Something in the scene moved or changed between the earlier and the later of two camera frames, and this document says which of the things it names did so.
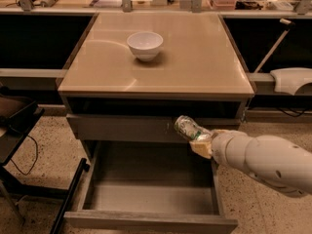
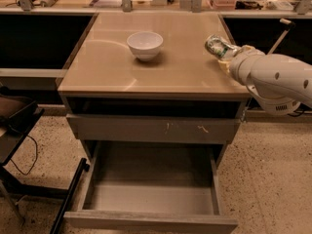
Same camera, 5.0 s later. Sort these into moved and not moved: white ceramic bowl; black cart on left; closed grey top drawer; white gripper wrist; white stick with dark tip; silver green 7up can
Moved: silver green 7up can; white gripper wrist
Not moved: black cart on left; closed grey top drawer; white ceramic bowl; white stick with dark tip
